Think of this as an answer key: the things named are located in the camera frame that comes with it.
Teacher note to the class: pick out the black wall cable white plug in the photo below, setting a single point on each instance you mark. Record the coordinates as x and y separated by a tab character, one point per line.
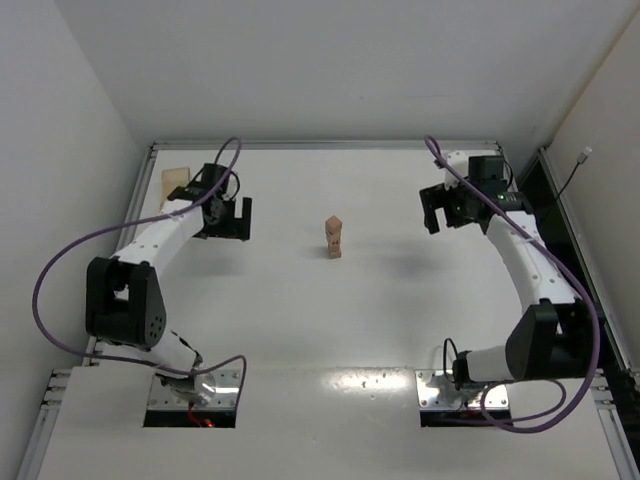
580	160

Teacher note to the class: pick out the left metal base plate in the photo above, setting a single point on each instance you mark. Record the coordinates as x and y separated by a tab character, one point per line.
215	391

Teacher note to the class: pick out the small wooden cube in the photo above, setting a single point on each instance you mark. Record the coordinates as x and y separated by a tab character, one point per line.
334	242

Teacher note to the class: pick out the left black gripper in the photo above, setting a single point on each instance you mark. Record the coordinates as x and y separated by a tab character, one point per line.
233	228

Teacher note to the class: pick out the amber transparent plastic container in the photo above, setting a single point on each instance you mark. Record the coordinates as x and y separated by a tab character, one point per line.
172	179

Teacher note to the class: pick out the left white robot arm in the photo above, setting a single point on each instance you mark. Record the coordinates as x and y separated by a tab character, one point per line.
124	301

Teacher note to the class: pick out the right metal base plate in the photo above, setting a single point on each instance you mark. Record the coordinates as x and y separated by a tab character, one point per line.
438	394

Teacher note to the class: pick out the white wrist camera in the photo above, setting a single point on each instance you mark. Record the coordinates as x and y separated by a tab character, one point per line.
455	165
233	186

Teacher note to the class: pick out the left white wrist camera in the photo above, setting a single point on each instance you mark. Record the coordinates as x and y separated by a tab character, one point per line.
233	186

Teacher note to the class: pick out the metal base plate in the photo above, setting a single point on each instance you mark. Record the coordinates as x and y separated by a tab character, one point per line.
438	394
215	391

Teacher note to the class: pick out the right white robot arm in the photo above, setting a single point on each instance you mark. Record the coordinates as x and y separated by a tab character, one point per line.
554	337

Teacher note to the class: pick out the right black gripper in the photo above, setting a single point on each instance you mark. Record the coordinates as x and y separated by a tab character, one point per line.
438	201

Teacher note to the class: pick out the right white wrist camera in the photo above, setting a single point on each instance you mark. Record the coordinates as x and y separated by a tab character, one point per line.
455	165

